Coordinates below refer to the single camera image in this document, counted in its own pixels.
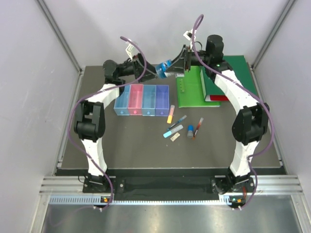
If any purple cable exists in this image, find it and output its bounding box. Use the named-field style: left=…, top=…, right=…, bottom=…
left=48, top=36, right=147, bottom=226
left=190, top=14, right=275, bottom=211

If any beige eraser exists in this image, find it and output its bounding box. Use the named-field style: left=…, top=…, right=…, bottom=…
left=170, top=132, right=180, bottom=142

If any light blue highlighter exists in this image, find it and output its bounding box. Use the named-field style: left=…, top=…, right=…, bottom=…
left=163, top=125, right=183, bottom=138

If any purple drawer box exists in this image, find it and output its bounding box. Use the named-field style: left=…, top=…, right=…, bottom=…
left=155, top=85, right=170, bottom=117

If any aluminium front rail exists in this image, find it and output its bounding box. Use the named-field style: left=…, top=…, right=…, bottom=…
left=40, top=175, right=303, bottom=195

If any dark green binder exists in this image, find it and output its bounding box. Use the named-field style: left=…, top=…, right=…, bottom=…
left=200, top=55, right=258, bottom=102

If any dark blue pen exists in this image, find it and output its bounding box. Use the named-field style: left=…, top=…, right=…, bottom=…
left=167, top=115, right=187, bottom=131

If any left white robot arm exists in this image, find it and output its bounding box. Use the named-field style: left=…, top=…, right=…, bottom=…
left=73, top=53, right=155, bottom=193

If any red folder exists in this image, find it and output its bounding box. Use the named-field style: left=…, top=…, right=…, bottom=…
left=209, top=95, right=228, bottom=101

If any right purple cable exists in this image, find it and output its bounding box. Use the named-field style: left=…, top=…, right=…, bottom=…
left=190, top=14, right=275, bottom=211

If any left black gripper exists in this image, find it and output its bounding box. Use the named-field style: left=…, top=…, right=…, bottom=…
left=117, top=52, right=160, bottom=83

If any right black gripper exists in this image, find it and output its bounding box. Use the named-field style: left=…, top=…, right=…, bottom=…
left=165, top=46, right=210, bottom=76

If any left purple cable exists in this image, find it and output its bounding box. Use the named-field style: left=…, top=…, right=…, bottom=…
left=48, top=36, right=147, bottom=226

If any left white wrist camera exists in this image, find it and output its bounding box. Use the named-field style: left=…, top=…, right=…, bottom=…
left=125, top=42, right=139, bottom=61

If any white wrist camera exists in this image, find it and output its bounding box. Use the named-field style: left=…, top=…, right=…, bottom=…
left=183, top=29, right=197, bottom=41
left=125, top=42, right=139, bottom=61

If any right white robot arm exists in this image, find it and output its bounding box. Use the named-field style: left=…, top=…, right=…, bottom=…
left=164, top=34, right=269, bottom=194

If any grey slotted cable duct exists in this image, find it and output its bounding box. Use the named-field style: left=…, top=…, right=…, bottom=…
left=49, top=195, right=232, bottom=206

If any orange highlighter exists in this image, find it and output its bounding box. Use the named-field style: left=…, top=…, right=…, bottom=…
left=167, top=105, right=175, bottom=124

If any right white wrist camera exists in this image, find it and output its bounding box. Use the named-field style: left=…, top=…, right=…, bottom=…
left=183, top=29, right=197, bottom=41

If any grey blue glue stick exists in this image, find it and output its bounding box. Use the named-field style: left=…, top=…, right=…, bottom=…
left=187, top=125, right=194, bottom=138

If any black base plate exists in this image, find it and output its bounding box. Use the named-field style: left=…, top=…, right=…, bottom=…
left=82, top=175, right=255, bottom=195

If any blue slime jar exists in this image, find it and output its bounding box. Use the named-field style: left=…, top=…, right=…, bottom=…
left=155, top=60, right=173, bottom=79

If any red pen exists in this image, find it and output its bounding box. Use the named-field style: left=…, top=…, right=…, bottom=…
left=192, top=117, right=204, bottom=139

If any pink drawer box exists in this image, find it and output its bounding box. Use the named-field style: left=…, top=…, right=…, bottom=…
left=128, top=84, right=143, bottom=116

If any light green folder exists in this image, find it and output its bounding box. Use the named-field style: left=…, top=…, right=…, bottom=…
left=176, top=66, right=221, bottom=108

